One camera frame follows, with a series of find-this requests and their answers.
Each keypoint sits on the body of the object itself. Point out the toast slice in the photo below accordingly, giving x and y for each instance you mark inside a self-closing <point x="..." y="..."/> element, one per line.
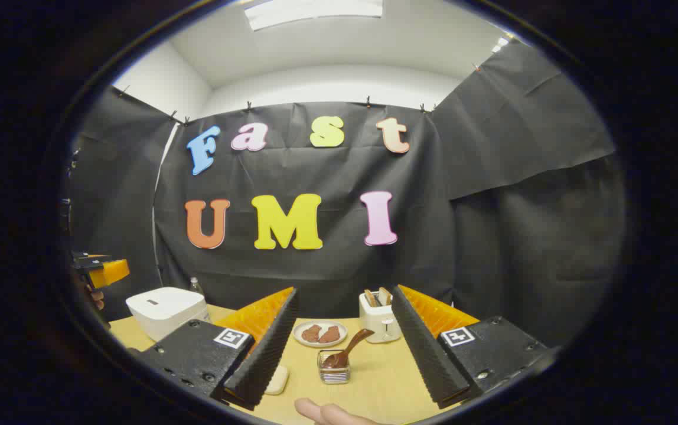
<point x="370" y="298"/>
<point x="385" y="296"/>

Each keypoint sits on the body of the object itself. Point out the brown meat piece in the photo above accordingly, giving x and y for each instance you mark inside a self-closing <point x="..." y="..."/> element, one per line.
<point x="330" y="334"/>
<point x="311" y="333"/>

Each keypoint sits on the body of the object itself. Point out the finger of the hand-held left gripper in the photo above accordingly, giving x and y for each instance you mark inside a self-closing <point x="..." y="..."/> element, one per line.
<point x="108" y="273"/>

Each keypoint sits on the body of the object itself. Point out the white toaster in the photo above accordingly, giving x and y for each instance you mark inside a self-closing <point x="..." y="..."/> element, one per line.
<point x="377" y="324"/>

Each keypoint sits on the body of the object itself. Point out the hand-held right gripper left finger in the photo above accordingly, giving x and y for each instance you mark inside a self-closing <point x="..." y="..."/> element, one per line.
<point x="265" y="360"/>

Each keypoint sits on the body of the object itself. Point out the white rice cooker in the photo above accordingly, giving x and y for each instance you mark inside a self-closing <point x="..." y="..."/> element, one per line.
<point x="165" y="310"/>

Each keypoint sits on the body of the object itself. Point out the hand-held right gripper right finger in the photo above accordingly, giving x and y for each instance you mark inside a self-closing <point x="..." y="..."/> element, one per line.
<point x="424" y="354"/>

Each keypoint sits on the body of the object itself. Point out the clear plastic bottle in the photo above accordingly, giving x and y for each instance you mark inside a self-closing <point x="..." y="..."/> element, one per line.
<point x="196" y="287"/>

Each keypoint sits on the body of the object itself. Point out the brown wooden spoon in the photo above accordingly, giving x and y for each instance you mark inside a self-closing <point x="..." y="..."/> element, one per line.
<point x="348" y="348"/>

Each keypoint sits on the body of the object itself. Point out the white round plate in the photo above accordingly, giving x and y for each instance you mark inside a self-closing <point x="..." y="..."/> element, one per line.
<point x="321" y="344"/>

